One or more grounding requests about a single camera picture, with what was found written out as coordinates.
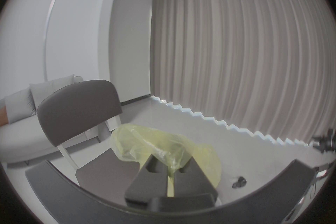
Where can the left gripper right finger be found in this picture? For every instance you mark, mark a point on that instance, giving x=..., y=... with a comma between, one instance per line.
x=195, y=183

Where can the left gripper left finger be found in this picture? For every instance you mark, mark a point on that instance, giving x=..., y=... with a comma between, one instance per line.
x=145, y=187

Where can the yellow plastic bag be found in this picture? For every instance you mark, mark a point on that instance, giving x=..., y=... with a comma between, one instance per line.
x=147, y=141

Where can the crumpled black plastic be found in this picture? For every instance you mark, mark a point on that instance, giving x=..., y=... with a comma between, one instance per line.
x=240, y=182

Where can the dark grey white-legged chair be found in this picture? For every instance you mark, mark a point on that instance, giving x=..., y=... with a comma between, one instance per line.
x=78, y=110

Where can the white sofa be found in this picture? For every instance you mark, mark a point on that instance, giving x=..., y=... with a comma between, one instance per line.
x=23, y=136

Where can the pale grey cushion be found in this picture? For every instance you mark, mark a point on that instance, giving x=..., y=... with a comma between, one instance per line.
x=19, y=107
x=49, y=91

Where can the beige curtain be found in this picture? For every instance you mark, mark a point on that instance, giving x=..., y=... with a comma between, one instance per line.
x=236, y=47

